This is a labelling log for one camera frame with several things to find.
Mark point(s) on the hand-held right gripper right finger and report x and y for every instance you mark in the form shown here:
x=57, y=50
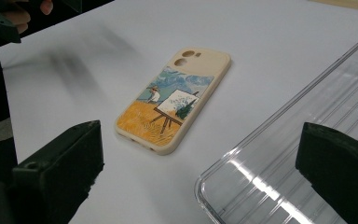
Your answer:
x=341, y=168

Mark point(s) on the wooden table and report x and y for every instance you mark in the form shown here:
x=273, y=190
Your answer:
x=351, y=4

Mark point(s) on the clear plastic tray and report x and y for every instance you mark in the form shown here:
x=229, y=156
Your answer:
x=276, y=155

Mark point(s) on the white board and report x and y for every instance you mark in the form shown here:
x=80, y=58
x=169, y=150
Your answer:
x=261, y=46

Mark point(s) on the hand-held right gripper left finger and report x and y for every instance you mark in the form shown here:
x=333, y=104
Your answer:
x=59, y=168

